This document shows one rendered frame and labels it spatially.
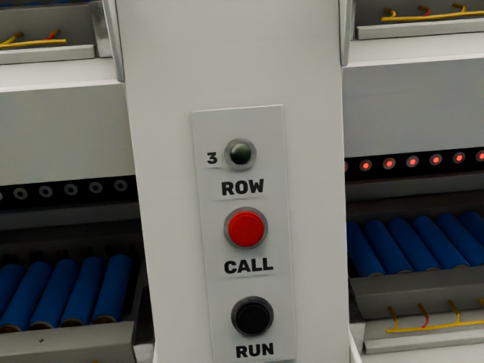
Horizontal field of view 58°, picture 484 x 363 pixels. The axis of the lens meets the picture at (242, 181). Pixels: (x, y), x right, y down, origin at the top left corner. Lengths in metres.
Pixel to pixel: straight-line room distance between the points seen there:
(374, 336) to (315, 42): 0.19
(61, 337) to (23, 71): 0.16
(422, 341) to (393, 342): 0.02
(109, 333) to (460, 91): 0.23
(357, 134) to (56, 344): 0.21
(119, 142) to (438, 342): 0.22
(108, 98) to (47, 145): 0.04
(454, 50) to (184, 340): 0.19
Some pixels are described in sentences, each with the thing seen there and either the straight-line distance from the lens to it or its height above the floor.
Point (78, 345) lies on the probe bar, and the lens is 0.29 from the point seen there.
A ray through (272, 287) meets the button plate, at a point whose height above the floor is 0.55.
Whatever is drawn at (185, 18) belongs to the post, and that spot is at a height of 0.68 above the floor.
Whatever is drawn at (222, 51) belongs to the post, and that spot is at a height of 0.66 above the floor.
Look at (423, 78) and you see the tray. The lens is 0.22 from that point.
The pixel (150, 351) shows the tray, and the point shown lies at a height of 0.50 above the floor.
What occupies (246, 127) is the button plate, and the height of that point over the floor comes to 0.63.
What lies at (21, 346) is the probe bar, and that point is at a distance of 0.30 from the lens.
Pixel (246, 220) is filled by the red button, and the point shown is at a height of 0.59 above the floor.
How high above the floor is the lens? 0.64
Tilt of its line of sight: 10 degrees down
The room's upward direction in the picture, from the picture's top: 4 degrees counter-clockwise
